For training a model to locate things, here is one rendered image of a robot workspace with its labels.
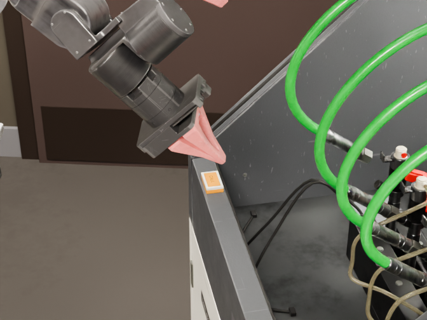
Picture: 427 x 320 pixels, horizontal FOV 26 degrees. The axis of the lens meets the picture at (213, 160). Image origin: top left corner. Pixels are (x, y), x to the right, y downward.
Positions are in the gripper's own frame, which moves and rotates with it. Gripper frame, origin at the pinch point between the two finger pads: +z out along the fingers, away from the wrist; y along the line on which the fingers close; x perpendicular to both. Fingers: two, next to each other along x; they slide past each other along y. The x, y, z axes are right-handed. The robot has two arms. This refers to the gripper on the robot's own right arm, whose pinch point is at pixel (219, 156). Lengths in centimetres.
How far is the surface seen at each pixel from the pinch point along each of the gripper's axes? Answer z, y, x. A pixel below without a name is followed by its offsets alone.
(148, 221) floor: 67, -109, 146
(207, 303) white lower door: 34, -38, 28
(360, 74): 6.4, 18.1, 7.8
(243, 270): 22.6, -17.4, 11.3
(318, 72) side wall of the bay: 20, 1, 48
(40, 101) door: 21, -120, 179
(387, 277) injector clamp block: 35.1, -0.1, 7.5
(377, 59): 6.5, 20.9, 8.3
